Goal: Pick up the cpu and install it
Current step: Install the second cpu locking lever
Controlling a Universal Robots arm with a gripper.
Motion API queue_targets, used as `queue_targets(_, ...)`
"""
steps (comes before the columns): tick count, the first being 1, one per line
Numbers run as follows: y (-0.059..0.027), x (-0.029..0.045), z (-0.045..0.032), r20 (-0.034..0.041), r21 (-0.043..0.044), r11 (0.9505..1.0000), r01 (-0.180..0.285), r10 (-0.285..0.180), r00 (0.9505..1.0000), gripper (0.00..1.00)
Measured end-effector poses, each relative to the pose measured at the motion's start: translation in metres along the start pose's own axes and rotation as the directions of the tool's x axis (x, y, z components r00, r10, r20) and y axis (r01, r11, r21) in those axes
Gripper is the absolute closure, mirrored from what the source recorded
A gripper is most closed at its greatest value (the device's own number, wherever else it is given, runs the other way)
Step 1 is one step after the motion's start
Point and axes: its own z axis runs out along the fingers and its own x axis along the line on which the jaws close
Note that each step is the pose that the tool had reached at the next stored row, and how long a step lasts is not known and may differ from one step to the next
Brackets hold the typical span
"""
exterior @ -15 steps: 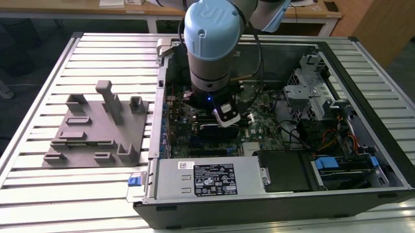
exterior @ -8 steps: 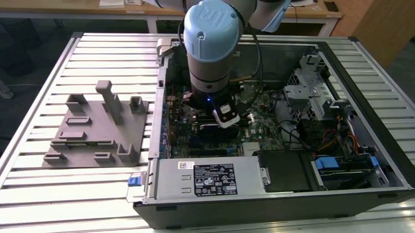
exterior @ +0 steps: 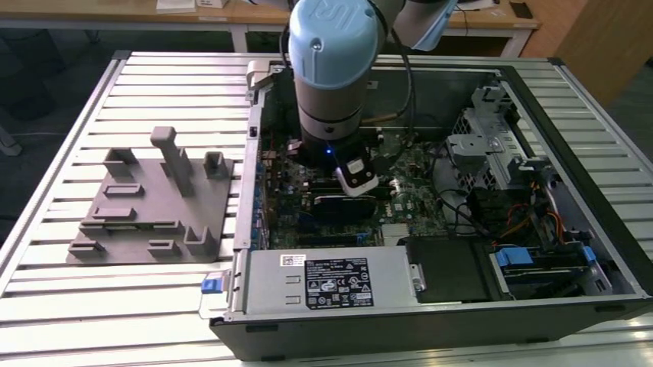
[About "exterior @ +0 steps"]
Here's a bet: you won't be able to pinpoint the small silver heat sink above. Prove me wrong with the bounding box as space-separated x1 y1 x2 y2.
381 224 413 245

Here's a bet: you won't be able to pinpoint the black open PC case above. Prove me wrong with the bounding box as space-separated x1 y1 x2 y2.
196 57 653 362

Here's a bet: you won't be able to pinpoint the blue disk carrier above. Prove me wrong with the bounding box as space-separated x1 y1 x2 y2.
493 247 598 278

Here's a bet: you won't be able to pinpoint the black expansion slot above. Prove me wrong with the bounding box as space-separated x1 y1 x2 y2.
295 232 383 248

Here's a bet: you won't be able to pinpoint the grey parts rack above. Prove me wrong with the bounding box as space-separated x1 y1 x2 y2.
66 125 235 265

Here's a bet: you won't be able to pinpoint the wooden desk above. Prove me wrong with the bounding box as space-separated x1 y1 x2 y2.
0 0 542 58

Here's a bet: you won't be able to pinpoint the black plastic bay cover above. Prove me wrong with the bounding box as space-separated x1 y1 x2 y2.
397 235 514 304

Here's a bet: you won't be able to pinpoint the black camera cable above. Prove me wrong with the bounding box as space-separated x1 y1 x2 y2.
374 0 418 171

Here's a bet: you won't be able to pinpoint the silver power supply unit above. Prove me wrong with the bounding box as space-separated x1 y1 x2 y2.
238 245 427 319

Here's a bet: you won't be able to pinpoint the black graphics card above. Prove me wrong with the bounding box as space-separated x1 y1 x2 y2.
310 193 382 222

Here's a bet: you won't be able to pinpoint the wooden cabinet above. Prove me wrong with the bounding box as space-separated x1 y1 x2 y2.
522 0 653 106

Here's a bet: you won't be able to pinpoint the silver perforated drive cage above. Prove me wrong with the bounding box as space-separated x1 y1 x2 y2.
443 86 534 192

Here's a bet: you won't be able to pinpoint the yellow orange power wires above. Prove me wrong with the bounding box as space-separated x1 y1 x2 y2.
502 202 569 245

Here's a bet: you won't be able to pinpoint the green motherboard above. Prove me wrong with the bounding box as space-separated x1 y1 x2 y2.
258 128 445 249

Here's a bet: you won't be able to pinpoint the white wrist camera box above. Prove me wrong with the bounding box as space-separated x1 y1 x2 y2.
335 156 382 198

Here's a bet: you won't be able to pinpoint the white paper sheet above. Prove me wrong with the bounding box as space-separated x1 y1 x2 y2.
155 0 196 12

